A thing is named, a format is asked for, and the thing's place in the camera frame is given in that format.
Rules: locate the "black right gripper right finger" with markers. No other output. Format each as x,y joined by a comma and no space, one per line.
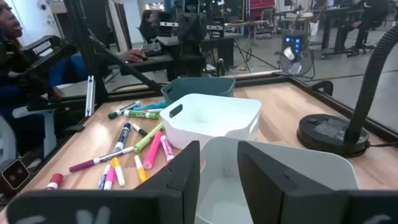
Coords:
295,205

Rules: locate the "black floor fan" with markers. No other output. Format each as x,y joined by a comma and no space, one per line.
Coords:
295,62

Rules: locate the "pink cap white marker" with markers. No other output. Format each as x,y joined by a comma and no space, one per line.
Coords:
109,180

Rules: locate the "black cap white marker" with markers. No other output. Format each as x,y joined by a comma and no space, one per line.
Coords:
140,130

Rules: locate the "pink highlighter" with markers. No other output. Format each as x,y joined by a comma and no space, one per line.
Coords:
153,151

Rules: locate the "grey top desk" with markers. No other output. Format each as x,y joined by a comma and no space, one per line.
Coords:
224,39

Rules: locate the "black table clamp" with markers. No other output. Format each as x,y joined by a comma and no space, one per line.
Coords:
323,85

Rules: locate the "light green Expo marker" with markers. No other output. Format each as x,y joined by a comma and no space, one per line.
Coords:
141,114

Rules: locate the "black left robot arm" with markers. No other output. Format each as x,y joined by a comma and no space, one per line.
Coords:
62,49

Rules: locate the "teal plastic bin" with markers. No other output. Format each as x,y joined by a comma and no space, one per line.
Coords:
199,87

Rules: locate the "orange cap thin marker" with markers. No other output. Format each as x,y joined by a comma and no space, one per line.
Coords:
154,110

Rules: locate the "person's hand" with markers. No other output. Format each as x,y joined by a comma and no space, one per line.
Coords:
133,56

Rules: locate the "black device with lights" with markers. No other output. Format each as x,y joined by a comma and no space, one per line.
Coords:
295,32

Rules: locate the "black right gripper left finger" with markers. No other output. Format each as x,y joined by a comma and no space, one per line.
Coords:
124,208

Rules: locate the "black aluminium table frame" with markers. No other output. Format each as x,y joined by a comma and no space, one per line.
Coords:
89,62

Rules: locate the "grey plastic bin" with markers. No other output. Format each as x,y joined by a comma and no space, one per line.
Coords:
219,199

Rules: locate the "pink Expo marker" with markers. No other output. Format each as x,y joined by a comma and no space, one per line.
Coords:
167,149

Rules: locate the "purple dry-erase marker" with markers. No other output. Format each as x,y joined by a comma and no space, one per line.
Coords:
103,177

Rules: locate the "teal highlighter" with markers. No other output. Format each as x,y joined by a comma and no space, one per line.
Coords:
152,106

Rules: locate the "white aluminium bar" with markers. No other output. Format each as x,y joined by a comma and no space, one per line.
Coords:
90,96

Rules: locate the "thick red Expo marker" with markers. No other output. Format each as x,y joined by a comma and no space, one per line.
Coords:
55,181

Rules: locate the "white plastic bin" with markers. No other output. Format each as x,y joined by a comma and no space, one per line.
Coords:
192,130

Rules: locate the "lime green highlighter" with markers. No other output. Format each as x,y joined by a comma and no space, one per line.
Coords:
149,137

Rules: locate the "grey office chair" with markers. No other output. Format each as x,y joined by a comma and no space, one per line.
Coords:
34,112

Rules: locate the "person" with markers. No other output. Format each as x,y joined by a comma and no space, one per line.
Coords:
147,28
9,21
370,15

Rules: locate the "blue Expo marker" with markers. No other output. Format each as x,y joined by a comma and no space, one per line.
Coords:
122,137

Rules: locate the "dark green Expo marker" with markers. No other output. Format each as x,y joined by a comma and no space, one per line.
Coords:
125,109

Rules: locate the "small black camera box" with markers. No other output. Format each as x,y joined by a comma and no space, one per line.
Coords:
15,175

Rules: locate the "yellow cap white marker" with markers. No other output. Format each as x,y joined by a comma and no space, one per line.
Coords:
118,171
141,169

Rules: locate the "long magenta cap marker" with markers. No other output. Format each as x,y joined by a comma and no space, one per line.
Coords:
93,161

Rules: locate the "black computer keyboard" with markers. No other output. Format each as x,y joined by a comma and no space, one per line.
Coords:
152,49

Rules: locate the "black gooseneck desk lamp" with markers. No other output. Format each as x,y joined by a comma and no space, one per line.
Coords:
329,133

